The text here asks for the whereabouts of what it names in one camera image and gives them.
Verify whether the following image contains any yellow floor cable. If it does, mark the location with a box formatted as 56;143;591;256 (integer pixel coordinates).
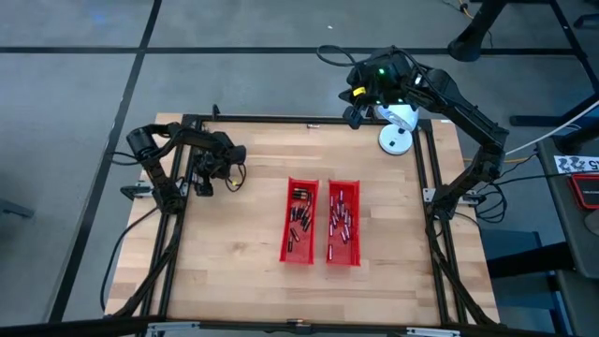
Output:
439;0;472;21

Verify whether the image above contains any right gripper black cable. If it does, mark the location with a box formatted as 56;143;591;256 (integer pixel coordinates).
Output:
316;44;373;67

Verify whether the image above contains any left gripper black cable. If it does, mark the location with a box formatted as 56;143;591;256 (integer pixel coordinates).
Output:
224;163;248;193

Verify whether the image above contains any red plastic bin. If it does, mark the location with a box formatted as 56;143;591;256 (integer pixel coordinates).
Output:
325;179;362;268
279;176;321;266

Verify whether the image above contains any black floor cable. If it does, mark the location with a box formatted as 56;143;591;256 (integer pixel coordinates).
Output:
99;208;158;314

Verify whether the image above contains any dark grey desk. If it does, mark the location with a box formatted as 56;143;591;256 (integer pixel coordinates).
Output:
535;124;599;337

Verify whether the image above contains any black aluminium table frame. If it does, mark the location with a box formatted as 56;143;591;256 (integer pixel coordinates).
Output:
111;103;500;329

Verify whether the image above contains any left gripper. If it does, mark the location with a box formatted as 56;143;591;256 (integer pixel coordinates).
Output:
192;144;248;198

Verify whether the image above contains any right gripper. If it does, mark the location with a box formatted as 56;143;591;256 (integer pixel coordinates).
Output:
338;46;416;131

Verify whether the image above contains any white cable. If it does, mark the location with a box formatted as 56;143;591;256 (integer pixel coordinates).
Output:
504;99;599;156

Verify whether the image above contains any black stand foot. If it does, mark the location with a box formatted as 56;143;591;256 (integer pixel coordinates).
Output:
446;0;511;64

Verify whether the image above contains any red black device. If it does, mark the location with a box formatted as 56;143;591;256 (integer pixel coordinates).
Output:
568;172;599;211

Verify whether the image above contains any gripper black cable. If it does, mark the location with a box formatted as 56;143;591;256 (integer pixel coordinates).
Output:
316;44;373;67
224;163;248;193

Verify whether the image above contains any black desk frame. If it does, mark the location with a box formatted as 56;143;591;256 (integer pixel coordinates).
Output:
508;0;599;128

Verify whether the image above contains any silver metal bar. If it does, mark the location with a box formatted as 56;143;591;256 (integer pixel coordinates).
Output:
405;326;462;337
146;320;201;336

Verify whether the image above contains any white printed paper sheet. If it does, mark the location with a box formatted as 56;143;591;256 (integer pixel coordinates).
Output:
553;154;599;175

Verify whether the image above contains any white desk lamp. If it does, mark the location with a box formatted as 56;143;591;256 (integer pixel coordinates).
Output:
373;103;420;156

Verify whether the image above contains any grey chair foot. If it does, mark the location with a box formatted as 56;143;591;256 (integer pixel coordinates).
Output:
0;198;37;220

